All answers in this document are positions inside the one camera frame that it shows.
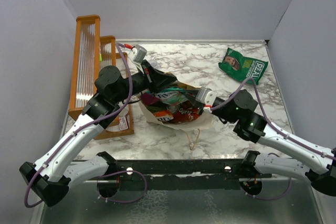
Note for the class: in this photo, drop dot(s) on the orange snack packet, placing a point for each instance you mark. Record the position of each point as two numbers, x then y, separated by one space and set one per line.
164 116

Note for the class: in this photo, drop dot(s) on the magenta snack packet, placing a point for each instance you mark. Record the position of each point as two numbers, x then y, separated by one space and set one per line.
149 101

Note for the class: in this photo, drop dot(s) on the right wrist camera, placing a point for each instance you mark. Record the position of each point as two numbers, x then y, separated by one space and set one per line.
210 96

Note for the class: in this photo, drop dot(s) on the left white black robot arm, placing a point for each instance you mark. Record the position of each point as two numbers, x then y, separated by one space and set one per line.
51 176

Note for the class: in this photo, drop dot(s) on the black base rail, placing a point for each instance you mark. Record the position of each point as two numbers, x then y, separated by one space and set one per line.
176 174

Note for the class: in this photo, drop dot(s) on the teal snack packet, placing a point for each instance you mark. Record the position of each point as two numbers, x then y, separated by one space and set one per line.
171 96

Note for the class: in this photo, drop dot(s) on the beige paper bag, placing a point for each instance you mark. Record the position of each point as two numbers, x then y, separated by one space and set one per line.
171 108

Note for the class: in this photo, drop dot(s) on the red white label card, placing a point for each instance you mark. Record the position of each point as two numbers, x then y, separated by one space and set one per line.
123 120

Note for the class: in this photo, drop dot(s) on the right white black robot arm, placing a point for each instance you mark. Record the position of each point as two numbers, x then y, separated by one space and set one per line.
312 163

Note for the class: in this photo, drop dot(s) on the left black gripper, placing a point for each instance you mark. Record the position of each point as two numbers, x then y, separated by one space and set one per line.
156 80

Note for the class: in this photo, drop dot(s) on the small clear plastic cup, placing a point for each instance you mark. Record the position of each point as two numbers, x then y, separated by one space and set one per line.
154 64

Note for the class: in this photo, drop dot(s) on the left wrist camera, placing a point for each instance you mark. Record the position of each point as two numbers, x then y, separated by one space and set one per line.
137 55

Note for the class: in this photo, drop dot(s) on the green crisps bag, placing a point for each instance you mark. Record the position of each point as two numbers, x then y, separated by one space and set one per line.
239 67

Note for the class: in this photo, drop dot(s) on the red snack packet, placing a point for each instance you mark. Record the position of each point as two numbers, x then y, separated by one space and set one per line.
183 115

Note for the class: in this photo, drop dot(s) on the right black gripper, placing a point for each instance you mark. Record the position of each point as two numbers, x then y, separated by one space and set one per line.
193 99

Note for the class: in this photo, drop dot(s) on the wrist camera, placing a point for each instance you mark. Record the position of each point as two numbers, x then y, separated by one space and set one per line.
137 55
210 96

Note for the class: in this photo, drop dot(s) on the wooden tiered display rack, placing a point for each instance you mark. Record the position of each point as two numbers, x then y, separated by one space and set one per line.
91 53

